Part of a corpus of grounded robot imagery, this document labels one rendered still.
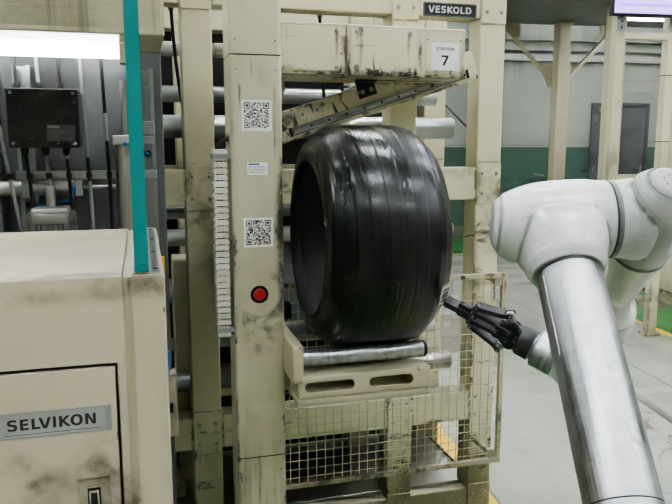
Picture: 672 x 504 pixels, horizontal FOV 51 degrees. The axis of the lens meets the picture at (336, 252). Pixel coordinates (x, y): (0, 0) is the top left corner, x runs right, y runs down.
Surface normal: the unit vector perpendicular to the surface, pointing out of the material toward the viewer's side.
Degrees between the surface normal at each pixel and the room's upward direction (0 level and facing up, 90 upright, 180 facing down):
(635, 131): 90
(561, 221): 52
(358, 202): 68
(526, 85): 90
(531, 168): 90
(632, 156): 90
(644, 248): 134
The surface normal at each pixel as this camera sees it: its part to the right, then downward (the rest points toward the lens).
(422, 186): 0.23, -0.37
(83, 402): 0.27, 0.14
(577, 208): -0.04, -0.51
